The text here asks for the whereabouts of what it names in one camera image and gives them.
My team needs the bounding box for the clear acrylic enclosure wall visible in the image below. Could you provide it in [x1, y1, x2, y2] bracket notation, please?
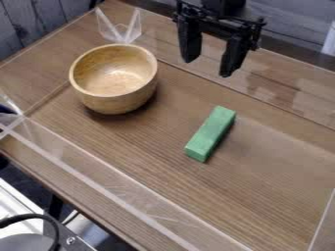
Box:
[0, 13, 335, 251]

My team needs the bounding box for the black cable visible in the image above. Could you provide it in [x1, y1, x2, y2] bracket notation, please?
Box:
[0, 213, 62, 251]

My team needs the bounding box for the green rectangular block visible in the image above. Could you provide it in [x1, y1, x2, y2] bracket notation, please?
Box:
[184, 106, 234, 163]

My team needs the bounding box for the brown wooden bowl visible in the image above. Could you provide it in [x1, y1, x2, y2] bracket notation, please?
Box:
[68, 44, 158, 115]

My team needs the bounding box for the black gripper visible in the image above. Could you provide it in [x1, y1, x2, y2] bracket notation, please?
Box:
[172, 0, 266, 77]

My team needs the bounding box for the grey metal bracket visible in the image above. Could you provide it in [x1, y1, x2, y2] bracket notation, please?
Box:
[42, 214, 97, 251]

